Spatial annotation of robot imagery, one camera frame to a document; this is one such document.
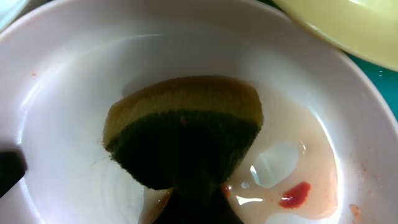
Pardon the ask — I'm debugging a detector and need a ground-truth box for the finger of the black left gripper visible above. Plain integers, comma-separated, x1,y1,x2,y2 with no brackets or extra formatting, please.
0,151,27,197

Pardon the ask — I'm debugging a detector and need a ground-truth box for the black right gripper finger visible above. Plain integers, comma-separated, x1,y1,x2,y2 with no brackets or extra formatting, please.
152,187,244,224

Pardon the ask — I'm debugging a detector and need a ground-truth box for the green yellow sponge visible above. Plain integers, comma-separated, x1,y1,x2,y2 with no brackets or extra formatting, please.
103,76,264,191

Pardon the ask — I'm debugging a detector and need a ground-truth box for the white plate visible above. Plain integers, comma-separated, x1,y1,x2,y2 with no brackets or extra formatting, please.
1,1,397,223
0,0,30,32

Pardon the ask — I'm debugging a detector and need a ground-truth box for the light green plate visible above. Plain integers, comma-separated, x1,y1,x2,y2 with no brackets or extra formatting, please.
272,0,398,73

